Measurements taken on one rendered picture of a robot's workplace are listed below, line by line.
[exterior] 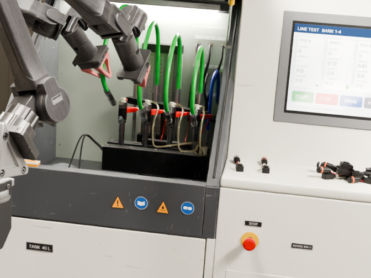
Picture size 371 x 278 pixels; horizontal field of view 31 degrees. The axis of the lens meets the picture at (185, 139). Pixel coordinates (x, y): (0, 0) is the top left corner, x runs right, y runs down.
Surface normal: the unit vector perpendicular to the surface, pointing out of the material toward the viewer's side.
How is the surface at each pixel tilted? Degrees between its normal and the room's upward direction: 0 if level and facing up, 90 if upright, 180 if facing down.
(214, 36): 90
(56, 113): 78
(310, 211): 90
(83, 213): 90
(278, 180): 0
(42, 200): 90
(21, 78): 108
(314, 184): 0
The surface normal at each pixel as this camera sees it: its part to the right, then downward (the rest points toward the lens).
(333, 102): -0.11, -0.01
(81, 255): -0.13, 0.22
